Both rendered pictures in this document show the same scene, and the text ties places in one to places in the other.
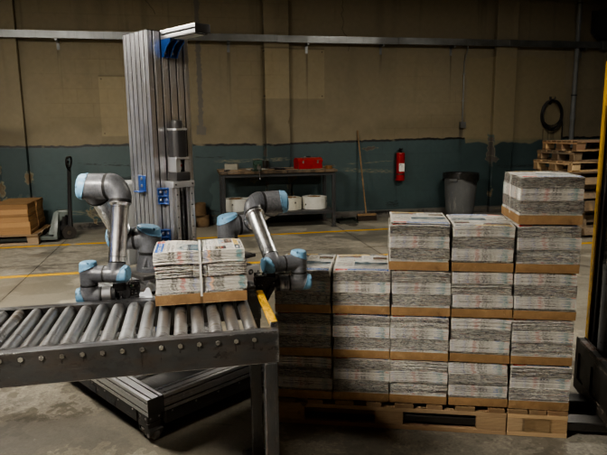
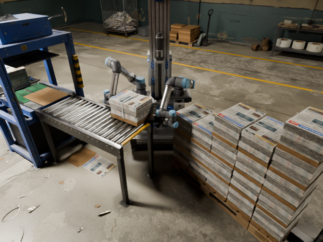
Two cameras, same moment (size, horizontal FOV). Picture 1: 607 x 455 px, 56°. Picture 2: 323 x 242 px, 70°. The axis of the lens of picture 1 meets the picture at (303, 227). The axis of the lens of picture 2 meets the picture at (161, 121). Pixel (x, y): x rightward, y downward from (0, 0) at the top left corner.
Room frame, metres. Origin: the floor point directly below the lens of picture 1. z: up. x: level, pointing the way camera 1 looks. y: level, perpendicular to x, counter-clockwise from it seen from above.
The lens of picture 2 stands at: (1.07, -1.33, 2.15)
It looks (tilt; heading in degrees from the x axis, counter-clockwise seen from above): 33 degrees down; 45
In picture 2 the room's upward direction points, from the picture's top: straight up
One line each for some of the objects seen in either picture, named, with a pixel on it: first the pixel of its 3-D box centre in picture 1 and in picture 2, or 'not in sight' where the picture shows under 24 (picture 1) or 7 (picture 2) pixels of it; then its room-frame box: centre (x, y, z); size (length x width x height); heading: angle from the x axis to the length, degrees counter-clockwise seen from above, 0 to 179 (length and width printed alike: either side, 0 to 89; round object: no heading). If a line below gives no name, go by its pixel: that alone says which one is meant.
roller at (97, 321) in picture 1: (94, 327); (91, 117); (2.10, 0.81, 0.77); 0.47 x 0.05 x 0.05; 12
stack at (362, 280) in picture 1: (388, 338); (219, 159); (2.88, -0.45, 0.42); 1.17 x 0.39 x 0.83; 82
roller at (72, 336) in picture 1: (77, 329); (87, 115); (2.08, 0.87, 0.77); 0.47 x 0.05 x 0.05; 12
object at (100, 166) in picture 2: not in sight; (99, 165); (2.10, 0.84, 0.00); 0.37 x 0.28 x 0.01; 102
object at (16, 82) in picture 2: not in sight; (11, 76); (1.78, 2.36, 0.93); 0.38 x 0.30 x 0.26; 102
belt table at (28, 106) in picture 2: not in sight; (39, 97); (1.89, 1.80, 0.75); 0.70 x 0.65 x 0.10; 102
